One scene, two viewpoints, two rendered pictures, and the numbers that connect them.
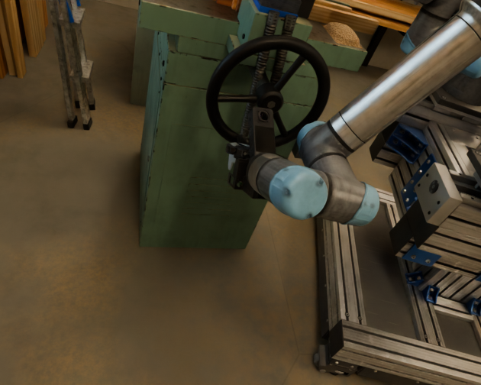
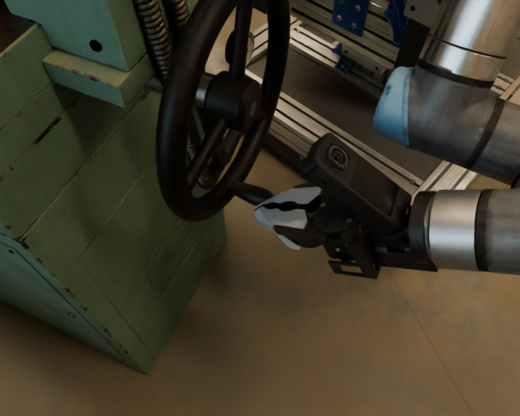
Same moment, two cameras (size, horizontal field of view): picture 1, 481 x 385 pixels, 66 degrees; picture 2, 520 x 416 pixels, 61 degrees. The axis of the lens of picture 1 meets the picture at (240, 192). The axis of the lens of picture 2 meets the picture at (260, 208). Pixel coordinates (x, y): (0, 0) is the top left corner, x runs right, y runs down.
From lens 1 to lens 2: 0.53 m
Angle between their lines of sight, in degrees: 30
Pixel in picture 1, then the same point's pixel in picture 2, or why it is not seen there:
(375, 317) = (413, 164)
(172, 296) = (244, 368)
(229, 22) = (25, 41)
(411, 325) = not seen: hidden behind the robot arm
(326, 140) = (465, 102)
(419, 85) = not seen: outside the picture
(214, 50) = (43, 108)
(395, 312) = not seen: hidden behind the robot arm
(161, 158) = (100, 300)
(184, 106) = (73, 224)
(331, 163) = not seen: outside the picture
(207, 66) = (54, 143)
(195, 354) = (332, 380)
